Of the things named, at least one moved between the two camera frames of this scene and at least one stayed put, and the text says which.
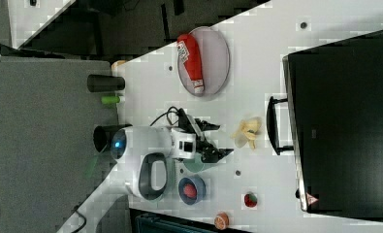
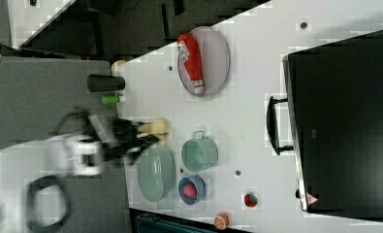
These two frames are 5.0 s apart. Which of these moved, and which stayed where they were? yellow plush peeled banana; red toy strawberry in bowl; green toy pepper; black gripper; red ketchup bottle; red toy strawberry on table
Moved: black gripper; yellow plush peeled banana
Stayed: green toy pepper; red toy strawberry in bowl; red ketchup bottle; red toy strawberry on table
